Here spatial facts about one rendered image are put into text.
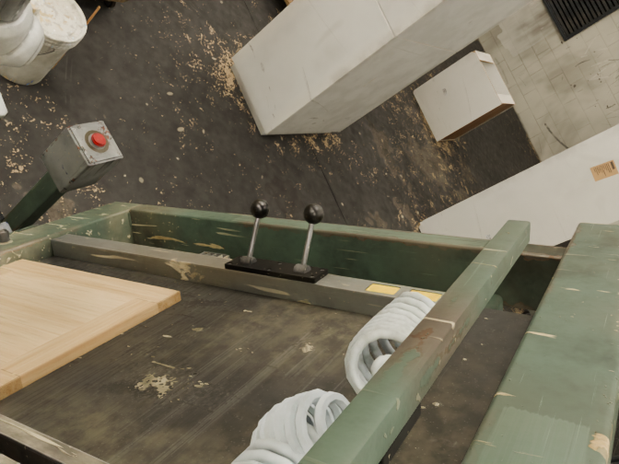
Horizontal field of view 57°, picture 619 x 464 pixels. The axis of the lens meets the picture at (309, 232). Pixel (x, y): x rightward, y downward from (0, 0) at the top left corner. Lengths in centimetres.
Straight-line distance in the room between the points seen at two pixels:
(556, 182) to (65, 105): 319
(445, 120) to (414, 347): 560
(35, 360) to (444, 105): 529
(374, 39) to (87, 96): 150
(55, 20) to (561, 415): 247
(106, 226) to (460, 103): 467
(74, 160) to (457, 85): 467
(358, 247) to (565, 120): 777
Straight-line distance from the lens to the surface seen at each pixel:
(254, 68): 371
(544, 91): 894
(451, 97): 588
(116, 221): 159
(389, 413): 27
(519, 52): 908
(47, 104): 290
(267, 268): 104
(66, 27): 272
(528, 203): 445
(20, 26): 155
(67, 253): 144
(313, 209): 101
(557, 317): 74
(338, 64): 334
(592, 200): 436
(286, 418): 32
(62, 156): 167
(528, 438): 53
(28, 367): 92
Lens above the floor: 214
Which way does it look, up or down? 36 degrees down
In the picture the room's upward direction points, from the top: 61 degrees clockwise
